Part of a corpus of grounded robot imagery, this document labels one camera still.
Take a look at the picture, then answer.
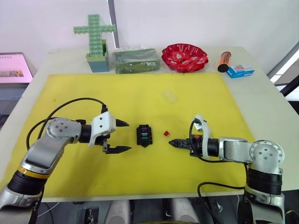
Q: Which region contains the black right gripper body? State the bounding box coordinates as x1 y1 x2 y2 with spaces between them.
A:
188 133 204 158

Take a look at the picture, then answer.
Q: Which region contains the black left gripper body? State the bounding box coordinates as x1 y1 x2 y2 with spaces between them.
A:
94 133 112 153

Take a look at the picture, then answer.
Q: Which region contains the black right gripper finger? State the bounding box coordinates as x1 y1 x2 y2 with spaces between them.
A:
168 138 191 146
170 144 191 151

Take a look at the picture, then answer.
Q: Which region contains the black fuse box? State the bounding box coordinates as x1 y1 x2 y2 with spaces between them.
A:
135 124 154 148

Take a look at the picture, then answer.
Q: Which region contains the clear plastic fuse box cover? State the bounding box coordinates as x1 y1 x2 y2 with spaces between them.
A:
161 89 179 104

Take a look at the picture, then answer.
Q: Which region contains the teal square box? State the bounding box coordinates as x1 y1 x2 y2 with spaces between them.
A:
85 39 110 73

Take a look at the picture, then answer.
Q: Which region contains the yellow foam mat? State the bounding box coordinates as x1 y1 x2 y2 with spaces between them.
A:
0 73 256 197

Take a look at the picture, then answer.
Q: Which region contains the green pack in plastic wrap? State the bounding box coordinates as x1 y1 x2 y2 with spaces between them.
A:
111 47 163 75

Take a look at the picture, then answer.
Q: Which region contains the red scalloped bowl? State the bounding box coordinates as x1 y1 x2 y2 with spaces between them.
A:
161 42 209 74

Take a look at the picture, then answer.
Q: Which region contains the blue and white carton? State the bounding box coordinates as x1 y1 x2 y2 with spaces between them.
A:
225 63 256 79

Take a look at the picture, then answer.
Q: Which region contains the orange tube with black cap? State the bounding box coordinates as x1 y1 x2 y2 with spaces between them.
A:
217 51 233 73

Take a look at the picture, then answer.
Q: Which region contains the green block cross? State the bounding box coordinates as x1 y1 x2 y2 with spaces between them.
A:
73 14 117 58

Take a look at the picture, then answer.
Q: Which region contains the open laptop with pink screen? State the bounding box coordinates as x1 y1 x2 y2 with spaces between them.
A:
0 52 37 115

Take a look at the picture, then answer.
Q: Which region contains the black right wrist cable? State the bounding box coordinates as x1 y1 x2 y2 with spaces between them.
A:
188 119 247 164

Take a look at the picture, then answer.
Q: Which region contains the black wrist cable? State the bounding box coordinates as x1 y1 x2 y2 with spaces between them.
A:
188 119 247 164
26 97 109 150

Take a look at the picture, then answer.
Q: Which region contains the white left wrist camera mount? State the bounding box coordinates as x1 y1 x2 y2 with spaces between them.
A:
88 111 117 147

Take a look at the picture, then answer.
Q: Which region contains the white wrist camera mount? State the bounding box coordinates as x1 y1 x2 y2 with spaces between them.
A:
88 111 117 147
191 114 213 160

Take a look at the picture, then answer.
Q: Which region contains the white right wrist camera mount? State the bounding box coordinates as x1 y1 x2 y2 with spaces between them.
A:
191 114 213 160

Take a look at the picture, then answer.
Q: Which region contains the black right elbow cable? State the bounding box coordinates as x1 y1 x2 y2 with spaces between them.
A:
197 181 246 224

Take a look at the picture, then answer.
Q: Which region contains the black elbow cable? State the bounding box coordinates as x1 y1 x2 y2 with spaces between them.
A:
29 186 45 224
197 181 246 224

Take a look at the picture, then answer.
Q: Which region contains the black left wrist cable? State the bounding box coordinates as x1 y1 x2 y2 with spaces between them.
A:
26 97 109 150

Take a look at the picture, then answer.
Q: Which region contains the thin white floor cable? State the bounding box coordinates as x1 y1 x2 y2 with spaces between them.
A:
36 201 62 217

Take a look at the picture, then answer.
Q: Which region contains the black left elbow cable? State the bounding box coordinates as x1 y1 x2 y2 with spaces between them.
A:
29 186 45 224

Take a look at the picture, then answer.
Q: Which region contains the dark upright wall strip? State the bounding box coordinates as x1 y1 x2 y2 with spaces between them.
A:
107 0 121 49

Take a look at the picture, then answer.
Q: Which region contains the dark window frame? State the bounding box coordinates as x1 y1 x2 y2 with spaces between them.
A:
267 40 299 101

